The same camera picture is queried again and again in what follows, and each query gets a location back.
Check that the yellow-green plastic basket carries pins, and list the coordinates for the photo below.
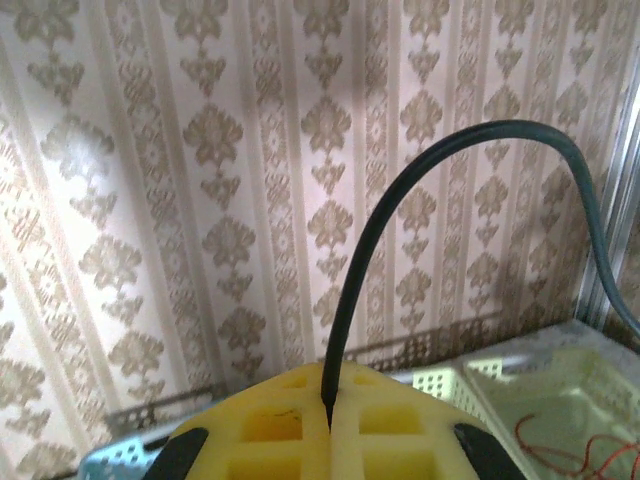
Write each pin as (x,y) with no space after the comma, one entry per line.
(575,390)
(445,390)

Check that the aluminium frame post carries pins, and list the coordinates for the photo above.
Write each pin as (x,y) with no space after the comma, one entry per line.
(617,200)

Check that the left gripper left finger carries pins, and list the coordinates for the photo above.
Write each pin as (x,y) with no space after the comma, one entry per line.
(280,460)

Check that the blue plastic basket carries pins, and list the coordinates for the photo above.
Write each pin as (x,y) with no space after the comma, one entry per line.
(115,457)

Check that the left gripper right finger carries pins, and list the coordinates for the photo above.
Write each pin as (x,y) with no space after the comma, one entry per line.
(390,460)

